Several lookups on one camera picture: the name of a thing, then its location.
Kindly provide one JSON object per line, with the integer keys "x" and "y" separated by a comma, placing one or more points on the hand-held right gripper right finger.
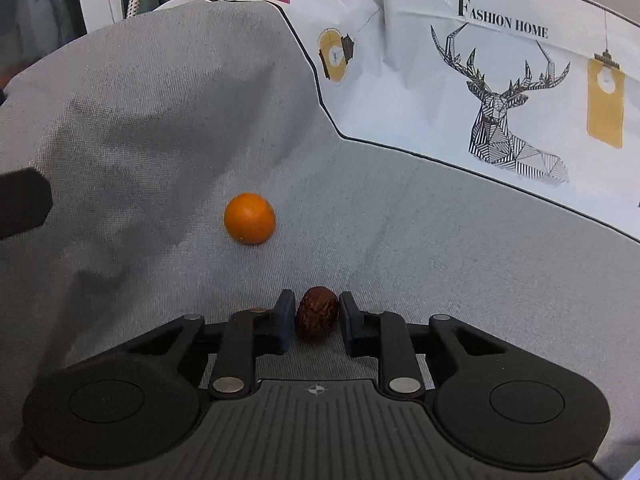
{"x": 347, "y": 325}

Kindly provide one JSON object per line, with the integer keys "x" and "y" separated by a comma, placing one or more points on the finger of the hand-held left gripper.
{"x": 22, "y": 202}

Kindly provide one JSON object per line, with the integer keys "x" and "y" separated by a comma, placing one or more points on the bare orange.
{"x": 249, "y": 218}

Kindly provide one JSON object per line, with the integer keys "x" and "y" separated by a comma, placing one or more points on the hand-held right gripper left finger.
{"x": 286, "y": 322}

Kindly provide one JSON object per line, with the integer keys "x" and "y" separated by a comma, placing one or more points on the dried red date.
{"x": 316, "y": 313}

